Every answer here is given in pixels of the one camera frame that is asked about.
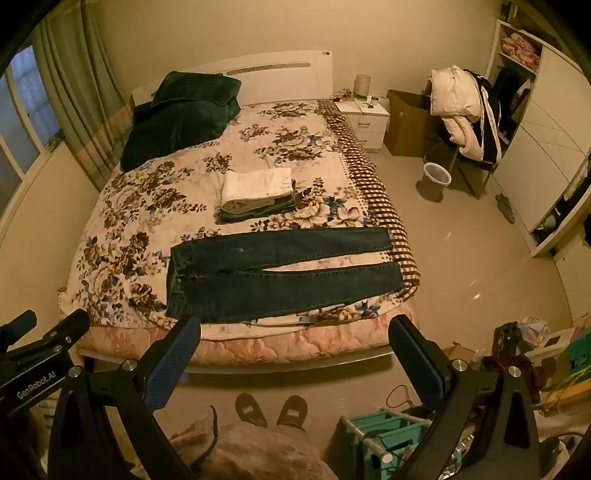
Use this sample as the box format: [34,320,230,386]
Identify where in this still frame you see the person's fuzzy trouser legs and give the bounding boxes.
[167,414,339,480]

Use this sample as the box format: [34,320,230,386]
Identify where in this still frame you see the green box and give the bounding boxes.
[567,327,591,376]

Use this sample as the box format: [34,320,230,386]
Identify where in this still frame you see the white folded pants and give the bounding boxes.
[221,168,296,207]

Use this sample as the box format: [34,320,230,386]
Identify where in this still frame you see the floral printed blanket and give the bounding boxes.
[58,99,421,340]

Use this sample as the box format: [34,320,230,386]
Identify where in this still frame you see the pink folded bedding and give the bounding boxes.
[499,33,541,70]

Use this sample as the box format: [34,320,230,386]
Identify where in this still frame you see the teal storage rack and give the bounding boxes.
[339,410,440,480]

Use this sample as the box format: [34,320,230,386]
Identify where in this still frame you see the green plaid curtain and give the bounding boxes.
[31,0,136,193]

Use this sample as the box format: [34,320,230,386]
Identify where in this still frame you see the white bed headboard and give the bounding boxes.
[131,50,334,110]

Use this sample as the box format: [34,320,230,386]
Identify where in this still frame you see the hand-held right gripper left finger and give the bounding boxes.
[47,315,202,480]

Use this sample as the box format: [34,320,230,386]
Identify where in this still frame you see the white wardrobe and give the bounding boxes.
[484,17,591,258]

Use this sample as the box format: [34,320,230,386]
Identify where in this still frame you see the person's left slipper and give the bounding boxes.
[235,392,269,428]

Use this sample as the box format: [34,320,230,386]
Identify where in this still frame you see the bed frame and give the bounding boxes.
[78,342,399,376]

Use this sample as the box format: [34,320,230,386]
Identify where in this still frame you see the person's slipper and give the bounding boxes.
[276,394,309,433]
[235,392,269,428]

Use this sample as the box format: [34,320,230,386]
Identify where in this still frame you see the brown cardboard box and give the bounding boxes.
[383,89,445,158]

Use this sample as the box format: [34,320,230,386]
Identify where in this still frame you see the metal frame chair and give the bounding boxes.
[424,131,498,200]

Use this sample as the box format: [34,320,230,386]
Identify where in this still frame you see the person's right slipper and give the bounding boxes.
[276,394,309,433]

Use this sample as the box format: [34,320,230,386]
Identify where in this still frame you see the dark green plush blanket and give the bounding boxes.
[121,71,242,171]

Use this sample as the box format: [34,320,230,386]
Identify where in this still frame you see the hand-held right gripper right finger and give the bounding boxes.
[388,315,543,480]

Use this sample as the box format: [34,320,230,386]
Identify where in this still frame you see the dark folded pants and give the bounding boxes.
[215,202,299,226]

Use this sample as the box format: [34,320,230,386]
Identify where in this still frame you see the dark hanging clothes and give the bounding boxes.
[491,66,532,145]

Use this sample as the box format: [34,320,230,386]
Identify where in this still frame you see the white nightstand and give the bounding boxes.
[333,98,391,153]

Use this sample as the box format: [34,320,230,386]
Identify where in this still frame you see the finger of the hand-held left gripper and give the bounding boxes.
[0,310,38,344]
[0,308,91,370]

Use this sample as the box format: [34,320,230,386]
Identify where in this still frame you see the dark blue jeans pants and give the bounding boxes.
[165,227,405,324]

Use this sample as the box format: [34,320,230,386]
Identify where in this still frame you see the window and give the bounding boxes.
[0,44,62,200]

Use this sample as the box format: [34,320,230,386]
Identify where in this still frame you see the round trash bin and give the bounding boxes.
[416,162,452,203]

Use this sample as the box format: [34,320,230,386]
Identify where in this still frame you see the black white-striped garment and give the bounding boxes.
[463,69,505,163]

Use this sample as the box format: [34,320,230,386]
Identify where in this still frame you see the black floor cable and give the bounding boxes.
[385,385,434,415]

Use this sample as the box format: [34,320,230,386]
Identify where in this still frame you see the olive folded pants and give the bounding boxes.
[219,193,296,216]

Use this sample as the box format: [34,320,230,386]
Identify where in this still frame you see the small cardboard box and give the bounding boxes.
[442,342,478,367]

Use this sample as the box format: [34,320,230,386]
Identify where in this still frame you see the pink quilted mattress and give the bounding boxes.
[76,298,419,366]

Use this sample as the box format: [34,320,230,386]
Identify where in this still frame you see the pair of shoes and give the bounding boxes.
[495,192,516,225]

